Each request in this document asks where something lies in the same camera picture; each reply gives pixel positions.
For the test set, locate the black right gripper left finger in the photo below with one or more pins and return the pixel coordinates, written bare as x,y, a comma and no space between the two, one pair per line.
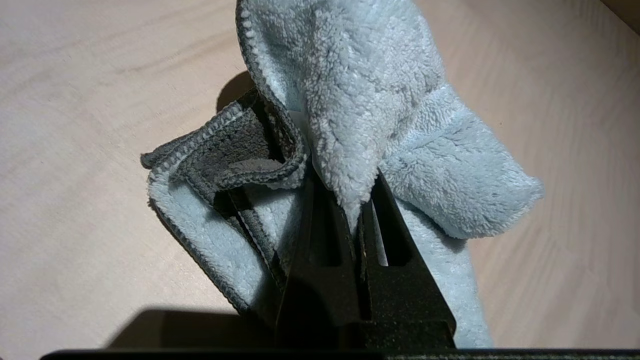
320,300

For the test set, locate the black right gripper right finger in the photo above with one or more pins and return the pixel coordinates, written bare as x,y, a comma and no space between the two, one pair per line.
405,300

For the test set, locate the light blue microfibre cloth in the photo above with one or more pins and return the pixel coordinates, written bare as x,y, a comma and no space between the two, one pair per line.
355,90

